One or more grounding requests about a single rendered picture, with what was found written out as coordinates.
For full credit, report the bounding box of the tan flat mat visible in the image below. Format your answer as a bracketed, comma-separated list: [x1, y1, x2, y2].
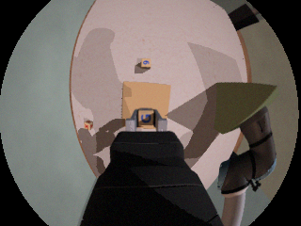
[122, 82, 171, 127]

